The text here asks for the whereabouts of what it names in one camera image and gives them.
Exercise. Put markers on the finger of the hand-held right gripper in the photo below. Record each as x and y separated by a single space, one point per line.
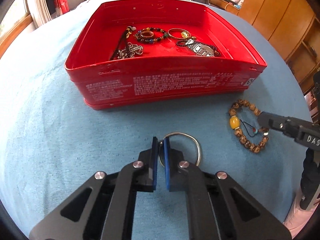
272 122

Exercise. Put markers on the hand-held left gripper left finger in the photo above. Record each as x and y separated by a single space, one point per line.
155 165

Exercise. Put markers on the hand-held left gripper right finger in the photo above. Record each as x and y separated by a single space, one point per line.
167 165

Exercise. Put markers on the silver bangle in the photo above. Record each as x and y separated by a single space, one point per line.
178 133

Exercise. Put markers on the red tin box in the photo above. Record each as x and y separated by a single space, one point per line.
162 85

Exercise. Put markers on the gold bangle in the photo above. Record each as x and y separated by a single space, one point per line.
172 30

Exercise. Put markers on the person's pink clothing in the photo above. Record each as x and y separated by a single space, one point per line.
297 220

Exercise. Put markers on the silver metal watch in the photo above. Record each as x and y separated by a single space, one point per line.
200 48

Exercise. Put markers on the wooden wardrobe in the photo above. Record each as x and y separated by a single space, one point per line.
282 17

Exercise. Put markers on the blue blanket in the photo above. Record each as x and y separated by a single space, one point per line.
50 130

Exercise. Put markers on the small gold charm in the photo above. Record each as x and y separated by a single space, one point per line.
185 34

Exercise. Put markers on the wooden desk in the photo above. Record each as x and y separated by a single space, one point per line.
225 3

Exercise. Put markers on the red hanging clothing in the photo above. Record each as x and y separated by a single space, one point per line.
62 2

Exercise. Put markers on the window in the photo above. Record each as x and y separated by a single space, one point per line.
12 27

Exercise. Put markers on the white curtain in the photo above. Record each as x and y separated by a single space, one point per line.
40 2

